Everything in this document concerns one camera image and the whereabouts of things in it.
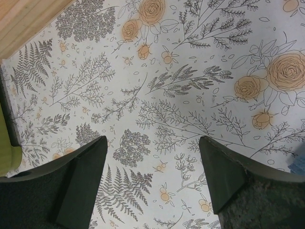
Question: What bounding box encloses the folded blue cloth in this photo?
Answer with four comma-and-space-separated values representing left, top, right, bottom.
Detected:
288, 145, 305, 176

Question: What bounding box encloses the floral patterned tablecloth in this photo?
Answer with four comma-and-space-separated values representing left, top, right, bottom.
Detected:
1, 0, 305, 229

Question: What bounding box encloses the olive green plastic basket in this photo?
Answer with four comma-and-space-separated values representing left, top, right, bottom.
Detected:
0, 71, 22, 177

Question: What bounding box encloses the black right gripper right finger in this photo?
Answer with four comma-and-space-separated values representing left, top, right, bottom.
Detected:
199, 136, 305, 229

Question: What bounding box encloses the wooden clothes rack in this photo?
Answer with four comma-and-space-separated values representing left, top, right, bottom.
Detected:
0, 0, 74, 60

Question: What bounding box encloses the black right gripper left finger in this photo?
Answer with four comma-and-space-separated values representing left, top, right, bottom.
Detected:
0, 136, 108, 229

